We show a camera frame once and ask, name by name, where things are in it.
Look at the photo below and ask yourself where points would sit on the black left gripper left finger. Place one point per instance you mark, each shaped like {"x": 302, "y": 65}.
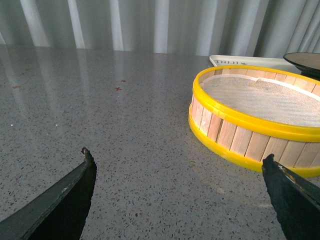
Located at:
{"x": 60, "y": 212}

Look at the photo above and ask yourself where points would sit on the yellow-rimmed wooden steamer basket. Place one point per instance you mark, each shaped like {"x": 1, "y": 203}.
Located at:
{"x": 246, "y": 140}

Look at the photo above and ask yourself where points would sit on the white gauze steamer liner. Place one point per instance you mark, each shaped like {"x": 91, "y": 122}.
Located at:
{"x": 265, "y": 98}

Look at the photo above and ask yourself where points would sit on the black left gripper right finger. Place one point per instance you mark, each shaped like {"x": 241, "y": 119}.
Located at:
{"x": 295, "y": 200}

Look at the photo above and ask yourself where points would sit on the cream rectangular serving tray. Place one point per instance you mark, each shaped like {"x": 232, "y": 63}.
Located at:
{"x": 273, "y": 63}

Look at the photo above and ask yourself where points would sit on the beige plate with black rim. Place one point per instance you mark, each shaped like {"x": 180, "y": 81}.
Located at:
{"x": 308, "y": 63}

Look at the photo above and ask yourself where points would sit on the grey pleated curtain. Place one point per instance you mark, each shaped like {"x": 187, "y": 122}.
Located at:
{"x": 253, "y": 28}

